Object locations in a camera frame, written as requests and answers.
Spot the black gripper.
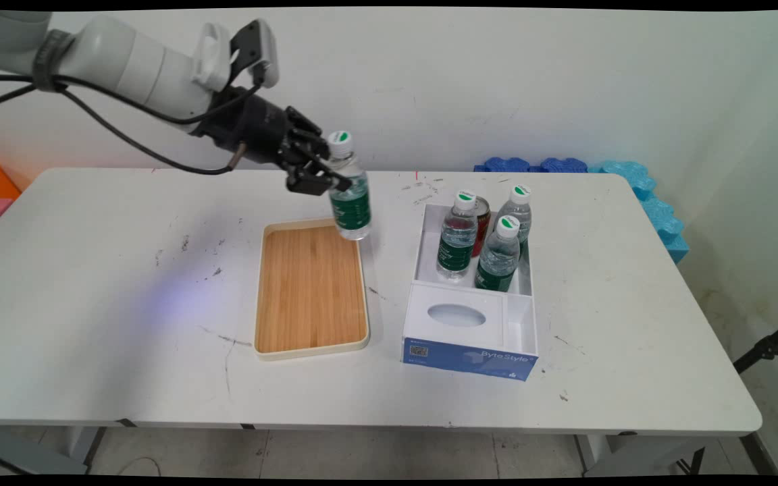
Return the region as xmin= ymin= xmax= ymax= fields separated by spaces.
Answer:
xmin=191 ymin=88 xmax=354 ymax=198

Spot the green label water bottle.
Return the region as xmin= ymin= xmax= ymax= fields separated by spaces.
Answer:
xmin=326 ymin=130 xmax=373 ymax=242
xmin=436 ymin=190 xmax=479 ymax=282
xmin=496 ymin=184 xmax=534 ymax=245
xmin=474 ymin=215 xmax=522 ymax=293

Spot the wooden tray with cream rim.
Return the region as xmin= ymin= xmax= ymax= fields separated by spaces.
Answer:
xmin=254 ymin=216 xmax=371 ymax=362

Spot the red soda can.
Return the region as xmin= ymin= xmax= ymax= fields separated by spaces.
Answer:
xmin=471 ymin=196 xmax=492 ymax=259

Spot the dark blue foam mat piece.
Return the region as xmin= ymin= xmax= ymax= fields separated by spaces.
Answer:
xmin=540 ymin=157 xmax=590 ymax=173
xmin=473 ymin=157 xmax=542 ymax=173

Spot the white and blue cardboard box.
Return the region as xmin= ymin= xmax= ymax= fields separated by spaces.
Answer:
xmin=400 ymin=202 xmax=540 ymax=383

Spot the light blue foam mat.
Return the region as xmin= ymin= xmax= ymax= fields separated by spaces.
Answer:
xmin=588 ymin=160 xmax=690 ymax=265

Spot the black tripod stand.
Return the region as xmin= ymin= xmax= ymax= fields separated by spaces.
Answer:
xmin=733 ymin=313 xmax=778 ymax=375

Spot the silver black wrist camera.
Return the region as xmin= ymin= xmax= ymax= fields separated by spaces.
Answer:
xmin=229 ymin=18 xmax=281 ymax=89

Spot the grey table leg frame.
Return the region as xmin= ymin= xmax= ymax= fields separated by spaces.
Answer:
xmin=0 ymin=426 xmax=138 ymax=476
xmin=573 ymin=433 xmax=778 ymax=477

